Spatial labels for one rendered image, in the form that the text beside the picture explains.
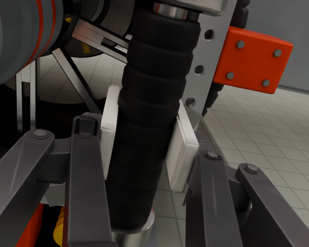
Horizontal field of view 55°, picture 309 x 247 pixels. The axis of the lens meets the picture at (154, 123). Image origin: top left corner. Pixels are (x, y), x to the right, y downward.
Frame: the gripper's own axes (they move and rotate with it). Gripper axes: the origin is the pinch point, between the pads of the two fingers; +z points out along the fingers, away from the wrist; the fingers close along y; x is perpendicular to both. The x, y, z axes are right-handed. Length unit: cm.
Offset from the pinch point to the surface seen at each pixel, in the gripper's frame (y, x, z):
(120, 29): -4, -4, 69
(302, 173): 136, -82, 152
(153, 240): 21, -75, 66
